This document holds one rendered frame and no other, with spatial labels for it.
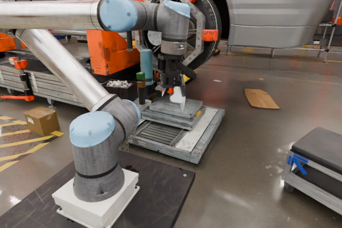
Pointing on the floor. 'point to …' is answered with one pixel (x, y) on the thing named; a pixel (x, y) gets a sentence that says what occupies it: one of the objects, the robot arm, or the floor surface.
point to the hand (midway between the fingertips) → (173, 103)
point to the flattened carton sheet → (259, 98)
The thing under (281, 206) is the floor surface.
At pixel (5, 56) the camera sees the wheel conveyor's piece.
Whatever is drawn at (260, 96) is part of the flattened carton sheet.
